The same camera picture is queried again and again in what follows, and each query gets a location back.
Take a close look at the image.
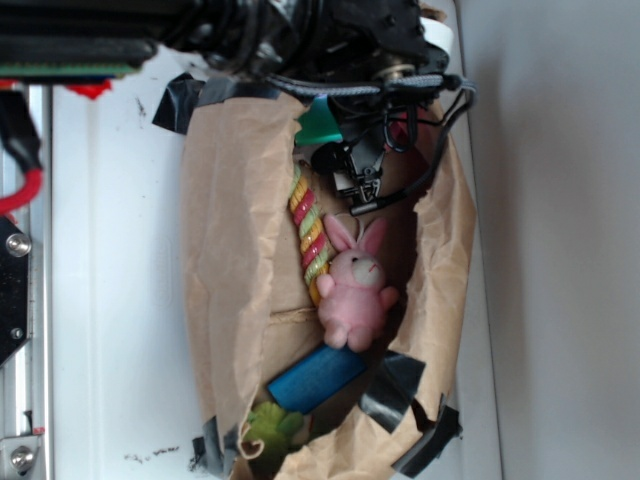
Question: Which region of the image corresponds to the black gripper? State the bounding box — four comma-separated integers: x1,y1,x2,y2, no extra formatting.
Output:
311,95,396,216

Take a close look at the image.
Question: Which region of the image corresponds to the green wooden block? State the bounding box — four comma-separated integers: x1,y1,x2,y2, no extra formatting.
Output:
295,96,343,146

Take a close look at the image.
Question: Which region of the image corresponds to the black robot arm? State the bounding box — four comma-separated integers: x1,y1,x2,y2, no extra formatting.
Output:
1,1,463,213

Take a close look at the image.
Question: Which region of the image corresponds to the blue wooden block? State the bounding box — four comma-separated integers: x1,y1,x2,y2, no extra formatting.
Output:
267,345,367,414

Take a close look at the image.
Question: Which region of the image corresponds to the pink plush bunny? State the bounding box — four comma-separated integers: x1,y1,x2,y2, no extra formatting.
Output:
317,214,399,353

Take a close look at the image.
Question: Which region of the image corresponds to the green plush toy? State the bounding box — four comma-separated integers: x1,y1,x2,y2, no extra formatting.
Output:
241,402,310,469

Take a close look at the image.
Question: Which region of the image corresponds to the multicolour twisted rope toy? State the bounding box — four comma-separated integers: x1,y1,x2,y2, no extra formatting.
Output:
288,163,330,306

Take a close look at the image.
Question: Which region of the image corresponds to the red and black cable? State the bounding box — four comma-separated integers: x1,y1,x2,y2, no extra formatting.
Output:
0,89,46,214

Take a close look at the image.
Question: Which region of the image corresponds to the black metal bracket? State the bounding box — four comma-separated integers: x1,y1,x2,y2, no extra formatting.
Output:
0,216,32,366

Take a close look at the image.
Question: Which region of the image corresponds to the aluminium frame rail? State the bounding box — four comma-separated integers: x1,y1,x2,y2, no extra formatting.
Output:
0,82,53,480

